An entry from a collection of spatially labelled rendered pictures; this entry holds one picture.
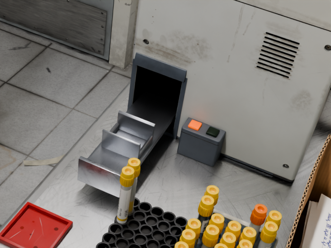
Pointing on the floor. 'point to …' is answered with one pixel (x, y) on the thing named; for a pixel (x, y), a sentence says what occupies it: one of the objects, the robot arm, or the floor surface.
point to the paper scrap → (43, 161)
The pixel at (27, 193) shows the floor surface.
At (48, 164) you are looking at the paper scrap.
